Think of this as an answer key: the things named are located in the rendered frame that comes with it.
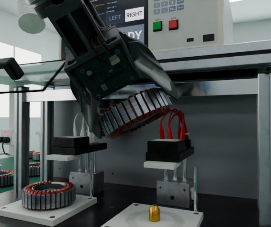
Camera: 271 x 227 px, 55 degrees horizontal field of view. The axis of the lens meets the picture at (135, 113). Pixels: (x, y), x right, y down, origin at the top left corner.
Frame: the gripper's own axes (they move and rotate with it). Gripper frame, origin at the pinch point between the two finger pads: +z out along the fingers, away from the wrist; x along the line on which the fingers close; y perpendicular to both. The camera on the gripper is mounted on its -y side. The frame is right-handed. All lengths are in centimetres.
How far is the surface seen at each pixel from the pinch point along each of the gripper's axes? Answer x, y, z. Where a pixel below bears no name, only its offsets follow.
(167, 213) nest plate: -4.4, 2.4, 21.6
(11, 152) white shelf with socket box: -86, -97, 44
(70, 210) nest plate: -21.6, -2.4, 14.3
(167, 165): 0.1, -1.0, 13.5
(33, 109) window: -276, -559, 196
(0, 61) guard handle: -15.2, -8.2, -15.4
